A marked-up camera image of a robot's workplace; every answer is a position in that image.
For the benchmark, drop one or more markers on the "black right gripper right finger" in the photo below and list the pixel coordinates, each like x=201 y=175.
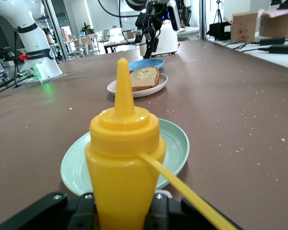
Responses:
x=163 y=213

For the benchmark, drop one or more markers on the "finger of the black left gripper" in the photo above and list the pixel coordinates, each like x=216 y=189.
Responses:
x=155 y=45
x=147 y=45

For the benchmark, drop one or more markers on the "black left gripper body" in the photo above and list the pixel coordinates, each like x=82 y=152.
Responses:
x=148 y=19

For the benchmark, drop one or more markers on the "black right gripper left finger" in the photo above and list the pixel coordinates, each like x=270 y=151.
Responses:
x=85 y=213

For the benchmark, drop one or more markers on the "brown bread slice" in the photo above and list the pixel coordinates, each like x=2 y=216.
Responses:
x=144 y=79

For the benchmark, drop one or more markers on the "yellow squeeze bottle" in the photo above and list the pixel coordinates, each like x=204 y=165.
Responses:
x=124 y=167

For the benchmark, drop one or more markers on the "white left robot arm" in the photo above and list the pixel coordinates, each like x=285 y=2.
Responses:
x=36 y=36

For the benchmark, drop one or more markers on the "blue plate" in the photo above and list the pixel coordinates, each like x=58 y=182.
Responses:
x=153 y=62

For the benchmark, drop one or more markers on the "beige plate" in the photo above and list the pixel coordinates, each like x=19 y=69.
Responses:
x=112 y=88

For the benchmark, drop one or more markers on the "green plate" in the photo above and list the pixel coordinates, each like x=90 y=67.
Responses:
x=175 y=148

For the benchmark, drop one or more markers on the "white toaster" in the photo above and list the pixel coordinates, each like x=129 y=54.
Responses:
x=168 y=40

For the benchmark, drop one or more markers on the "green potted plant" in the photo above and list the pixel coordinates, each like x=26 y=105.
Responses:
x=87 y=30

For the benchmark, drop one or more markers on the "black equipment case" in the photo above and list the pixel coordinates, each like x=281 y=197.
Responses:
x=219 y=31

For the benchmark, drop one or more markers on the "brown cardboard box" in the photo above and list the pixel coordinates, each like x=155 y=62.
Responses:
x=244 y=26
x=278 y=26

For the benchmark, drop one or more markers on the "black power adapter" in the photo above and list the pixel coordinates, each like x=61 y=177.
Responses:
x=272 y=41
x=283 y=49

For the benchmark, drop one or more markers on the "pink foam sheet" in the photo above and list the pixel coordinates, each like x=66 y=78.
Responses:
x=283 y=12

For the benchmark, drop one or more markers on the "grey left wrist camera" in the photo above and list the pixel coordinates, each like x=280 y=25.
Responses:
x=174 y=14

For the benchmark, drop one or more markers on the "aluminium frame post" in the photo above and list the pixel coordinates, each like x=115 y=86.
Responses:
x=60 y=36

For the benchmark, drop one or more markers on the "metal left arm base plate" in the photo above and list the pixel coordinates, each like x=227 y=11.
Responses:
x=50 y=77

